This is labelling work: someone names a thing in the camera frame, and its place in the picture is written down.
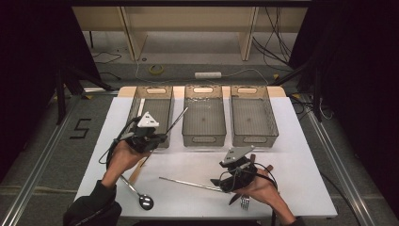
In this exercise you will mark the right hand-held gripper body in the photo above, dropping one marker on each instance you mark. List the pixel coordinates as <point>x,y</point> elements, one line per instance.
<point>236,153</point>

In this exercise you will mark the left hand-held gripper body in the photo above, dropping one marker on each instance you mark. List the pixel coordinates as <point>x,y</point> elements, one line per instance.
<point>147,121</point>

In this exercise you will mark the smoky clear plastic bin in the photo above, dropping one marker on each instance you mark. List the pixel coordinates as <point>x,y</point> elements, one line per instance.
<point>252,119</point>
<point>160,109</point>
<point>204,119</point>

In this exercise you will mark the light wooden spoon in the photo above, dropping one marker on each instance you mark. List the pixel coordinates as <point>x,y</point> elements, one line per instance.
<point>136,174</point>

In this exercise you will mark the steel spoon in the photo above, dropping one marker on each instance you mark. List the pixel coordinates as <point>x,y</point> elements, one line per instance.
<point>146,201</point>

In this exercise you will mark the person's left hand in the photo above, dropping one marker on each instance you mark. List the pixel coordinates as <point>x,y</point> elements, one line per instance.
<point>122,160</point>

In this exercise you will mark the person's right hand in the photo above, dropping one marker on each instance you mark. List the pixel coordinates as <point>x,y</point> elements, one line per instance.
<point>263,188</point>

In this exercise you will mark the white table sheet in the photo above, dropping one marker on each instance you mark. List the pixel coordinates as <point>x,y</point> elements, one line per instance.
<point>188,163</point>

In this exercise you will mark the yellow tape roll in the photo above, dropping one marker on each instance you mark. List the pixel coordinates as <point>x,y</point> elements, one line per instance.
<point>151,70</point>

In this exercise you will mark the white power strip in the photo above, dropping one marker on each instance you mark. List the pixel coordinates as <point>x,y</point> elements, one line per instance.
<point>207,75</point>

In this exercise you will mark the black metal stand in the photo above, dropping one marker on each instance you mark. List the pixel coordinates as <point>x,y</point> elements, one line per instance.
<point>317,94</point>
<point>59,100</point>

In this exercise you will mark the light wooden desk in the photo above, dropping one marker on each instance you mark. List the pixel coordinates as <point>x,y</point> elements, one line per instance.
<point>188,22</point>

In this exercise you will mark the black curtain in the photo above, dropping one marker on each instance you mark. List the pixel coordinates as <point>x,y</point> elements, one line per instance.
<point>360,78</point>
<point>31,62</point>

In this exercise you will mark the aluminium floor rail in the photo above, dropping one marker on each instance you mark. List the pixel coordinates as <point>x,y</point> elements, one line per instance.
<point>37,171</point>
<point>341,171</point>

